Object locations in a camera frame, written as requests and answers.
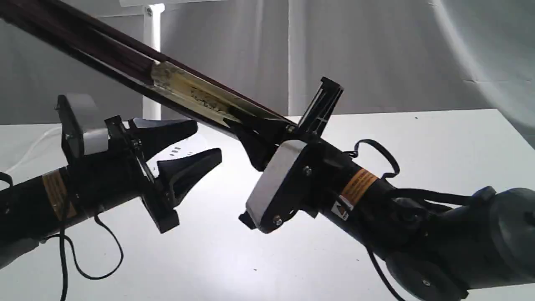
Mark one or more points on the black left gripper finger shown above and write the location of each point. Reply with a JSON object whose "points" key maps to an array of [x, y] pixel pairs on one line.
{"points": [[156, 135], [180, 175]]}

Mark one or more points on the white backdrop cloth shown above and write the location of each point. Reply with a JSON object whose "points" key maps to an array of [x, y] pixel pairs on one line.
{"points": [[390, 55]]}

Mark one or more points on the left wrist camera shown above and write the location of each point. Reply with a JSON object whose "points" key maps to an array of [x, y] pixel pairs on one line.
{"points": [[84, 132]]}

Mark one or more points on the painted paper folding fan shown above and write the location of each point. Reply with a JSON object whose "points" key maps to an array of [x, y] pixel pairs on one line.
{"points": [[141, 68]]}

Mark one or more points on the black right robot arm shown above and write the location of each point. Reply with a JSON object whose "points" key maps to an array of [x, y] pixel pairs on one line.
{"points": [[437, 246]]}

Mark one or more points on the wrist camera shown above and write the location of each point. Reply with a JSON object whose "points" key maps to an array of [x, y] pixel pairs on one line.
{"points": [[281, 189], [84, 132]]}

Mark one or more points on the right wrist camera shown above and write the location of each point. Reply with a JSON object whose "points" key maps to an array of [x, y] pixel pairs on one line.
{"points": [[281, 189]]}

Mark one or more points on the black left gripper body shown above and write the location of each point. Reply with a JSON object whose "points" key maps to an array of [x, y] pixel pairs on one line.
{"points": [[106, 180]]}

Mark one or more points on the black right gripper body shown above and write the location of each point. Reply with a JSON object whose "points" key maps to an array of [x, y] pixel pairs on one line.
{"points": [[322, 161]]}

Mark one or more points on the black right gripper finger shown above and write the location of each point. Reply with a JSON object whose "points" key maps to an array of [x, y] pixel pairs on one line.
{"points": [[260, 137]]}

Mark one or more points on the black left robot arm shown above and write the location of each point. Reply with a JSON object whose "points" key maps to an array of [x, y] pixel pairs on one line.
{"points": [[32, 211]]}

